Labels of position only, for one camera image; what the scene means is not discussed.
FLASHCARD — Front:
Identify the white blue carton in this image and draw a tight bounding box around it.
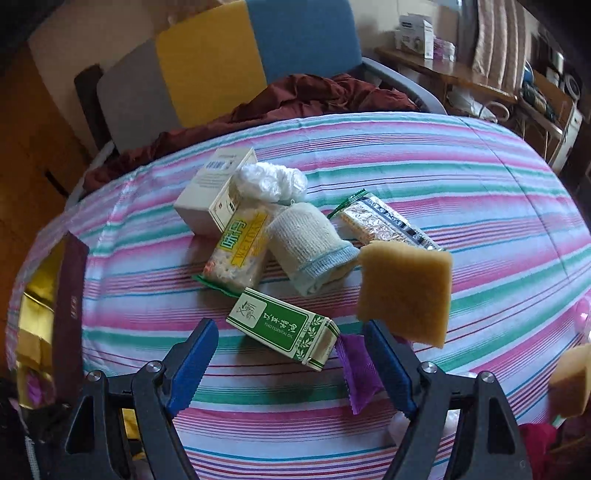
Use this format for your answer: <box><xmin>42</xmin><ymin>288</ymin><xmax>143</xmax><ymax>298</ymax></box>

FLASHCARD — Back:
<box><xmin>394</xmin><ymin>14</ymin><xmax>435</xmax><ymax>60</ymax></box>

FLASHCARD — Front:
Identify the cream blue rolled sock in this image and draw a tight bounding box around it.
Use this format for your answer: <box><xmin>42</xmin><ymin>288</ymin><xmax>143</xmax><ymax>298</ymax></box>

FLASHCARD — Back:
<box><xmin>266</xmin><ymin>202</ymin><xmax>360</xmax><ymax>297</ymax></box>

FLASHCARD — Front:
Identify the pink curtain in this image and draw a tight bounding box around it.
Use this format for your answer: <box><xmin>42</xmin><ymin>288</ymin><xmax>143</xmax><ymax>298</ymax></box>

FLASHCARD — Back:
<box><xmin>472</xmin><ymin>0</ymin><xmax>531</xmax><ymax>95</ymax></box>

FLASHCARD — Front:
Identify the wooden desk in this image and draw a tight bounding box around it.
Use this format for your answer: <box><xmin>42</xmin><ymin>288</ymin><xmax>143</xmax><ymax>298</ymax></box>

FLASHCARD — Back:
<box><xmin>375</xmin><ymin>45</ymin><xmax>567</xmax><ymax>139</ymax></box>

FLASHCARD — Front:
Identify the yellow sponge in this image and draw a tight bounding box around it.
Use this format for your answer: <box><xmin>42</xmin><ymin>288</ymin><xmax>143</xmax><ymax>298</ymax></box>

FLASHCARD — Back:
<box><xmin>548</xmin><ymin>344</ymin><xmax>590</xmax><ymax>418</ymax></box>
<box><xmin>356</xmin><ymin>241</ymin><xmax>453</xmax><ymax>348</ymax></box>

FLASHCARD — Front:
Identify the white plastic bag ball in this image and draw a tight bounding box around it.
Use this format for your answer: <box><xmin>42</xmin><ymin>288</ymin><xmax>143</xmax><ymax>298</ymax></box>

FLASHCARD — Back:
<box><xmin>232</xmin><ymin>162</ymin><xmax>308</xmax><ymax>205</ymax></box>

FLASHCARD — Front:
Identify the maroon gold storage box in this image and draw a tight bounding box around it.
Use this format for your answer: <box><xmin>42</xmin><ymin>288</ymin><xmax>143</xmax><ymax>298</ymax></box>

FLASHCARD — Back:
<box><xmin>16</xmin><ymin>232</ymin><xmax>89</xmax><ymax>410</ymax></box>

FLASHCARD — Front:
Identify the white cardboard box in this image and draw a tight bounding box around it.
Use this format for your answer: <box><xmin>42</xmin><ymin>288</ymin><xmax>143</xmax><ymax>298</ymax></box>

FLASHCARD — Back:
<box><xmin>173</xmin><ymin>147</ymin><xmax>257</xmax><ymax>239</ymax></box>

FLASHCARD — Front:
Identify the silver cracker packet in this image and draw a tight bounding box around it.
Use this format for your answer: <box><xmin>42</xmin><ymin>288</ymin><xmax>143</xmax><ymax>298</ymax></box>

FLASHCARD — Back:
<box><xmin>328</xmin><ymin>189</ymin><xmax>444</xmax><ymax>251</ymax></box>

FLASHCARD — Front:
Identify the green medicine box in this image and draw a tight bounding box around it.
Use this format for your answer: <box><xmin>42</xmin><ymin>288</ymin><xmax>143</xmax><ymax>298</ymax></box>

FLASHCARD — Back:
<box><xmin>226</xmin><ymin>288</ymin><xmax>341</xmax><ymax>371</ymax></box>

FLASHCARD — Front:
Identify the dark red blanket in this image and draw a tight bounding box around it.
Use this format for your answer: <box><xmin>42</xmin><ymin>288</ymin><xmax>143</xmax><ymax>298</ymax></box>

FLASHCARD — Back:
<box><xmin>83</xmin><ymin>74</ymin><xmax>419</xmax><ymax>195</ymax></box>

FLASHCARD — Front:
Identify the red garment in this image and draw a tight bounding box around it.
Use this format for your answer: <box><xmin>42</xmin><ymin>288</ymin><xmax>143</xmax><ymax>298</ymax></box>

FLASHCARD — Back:
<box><xmin>519</xmin><ymin>422</ymin><xmax>590</xmax><ymax>480</ymax></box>

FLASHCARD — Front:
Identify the striped bed sheet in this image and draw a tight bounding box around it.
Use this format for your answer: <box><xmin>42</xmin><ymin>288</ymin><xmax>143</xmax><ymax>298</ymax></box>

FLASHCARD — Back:
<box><xmin>7</xmin><ymin>112</ymin><xmax>590</xmax><ymax>479</ymax></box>

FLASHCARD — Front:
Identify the yellow green cracker packet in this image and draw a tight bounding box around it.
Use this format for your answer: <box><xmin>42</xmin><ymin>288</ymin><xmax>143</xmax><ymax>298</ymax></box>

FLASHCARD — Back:
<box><xmin>193</xmin><ymin>200</ymin><xmax>287</xmax><ymax>298</ymax></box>

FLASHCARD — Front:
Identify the purple cloth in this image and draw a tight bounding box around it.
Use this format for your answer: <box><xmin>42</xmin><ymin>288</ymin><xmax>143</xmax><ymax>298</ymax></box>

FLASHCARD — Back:
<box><xmin>335</xmin><ymin>334</ymin><xmax>384</xmax><ymax>415</ymax></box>

